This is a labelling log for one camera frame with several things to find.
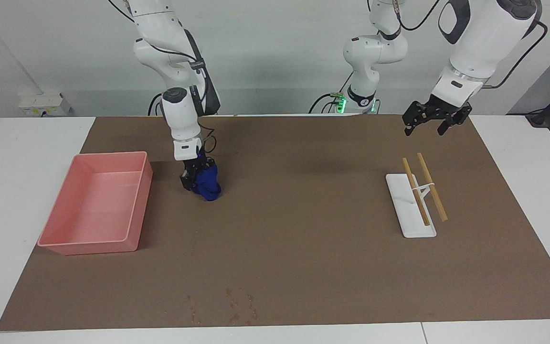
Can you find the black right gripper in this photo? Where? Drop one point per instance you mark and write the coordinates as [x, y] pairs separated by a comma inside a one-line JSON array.
[[194, 165]]

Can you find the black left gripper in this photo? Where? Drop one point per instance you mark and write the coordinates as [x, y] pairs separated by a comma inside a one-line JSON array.
[[442, 110]]

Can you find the blue towel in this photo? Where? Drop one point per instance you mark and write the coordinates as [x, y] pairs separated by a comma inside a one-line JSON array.
[[208, 186]]

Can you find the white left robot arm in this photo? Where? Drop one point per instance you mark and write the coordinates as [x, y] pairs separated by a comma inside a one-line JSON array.
[[480, 38]]

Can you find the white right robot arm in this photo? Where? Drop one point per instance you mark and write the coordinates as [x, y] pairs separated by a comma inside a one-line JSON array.
[[179, 114]]

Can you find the white towel rack base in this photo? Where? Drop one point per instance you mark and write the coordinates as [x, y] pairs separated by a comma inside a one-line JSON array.
[[411, 220]]

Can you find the wooden dowel rod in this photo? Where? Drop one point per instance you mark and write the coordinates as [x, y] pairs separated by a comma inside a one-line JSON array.
[[441, 210], [422, 210]]

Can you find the pink plastic bin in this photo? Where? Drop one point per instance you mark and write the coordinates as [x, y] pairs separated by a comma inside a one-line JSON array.
[[93, 210]]

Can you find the brown table mat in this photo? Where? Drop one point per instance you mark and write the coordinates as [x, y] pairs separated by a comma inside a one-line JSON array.
[[280, 229]]

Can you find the white power strip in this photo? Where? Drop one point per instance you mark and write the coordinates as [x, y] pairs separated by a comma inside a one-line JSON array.
[[41, 102]]

